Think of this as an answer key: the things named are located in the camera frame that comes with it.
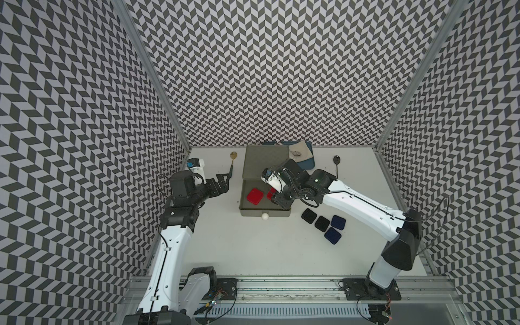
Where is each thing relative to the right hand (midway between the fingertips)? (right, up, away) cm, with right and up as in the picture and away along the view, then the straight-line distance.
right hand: (280, 196), depth 76 cm
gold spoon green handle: (-25, +17, +36) cm, 47 cm away
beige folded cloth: (+13, +20, +40) cm, 46 cm away
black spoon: (+33, +15, +35) cm, 51 cm away
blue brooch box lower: (+23, -18, +9) cm, 30 cm away
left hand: (-23, +7, -1) cm, 24 cm away
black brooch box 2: (+19, -14, +13) cm, 27 cm away
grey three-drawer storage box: (-11, +15, +17) cm, 25 cm away
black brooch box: (+14, -12, +15) cm, 24 cm away
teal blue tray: (+17, +12, +31) cm, 38 cm away
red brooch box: (-10, -1, +4) cm, 11 cm away
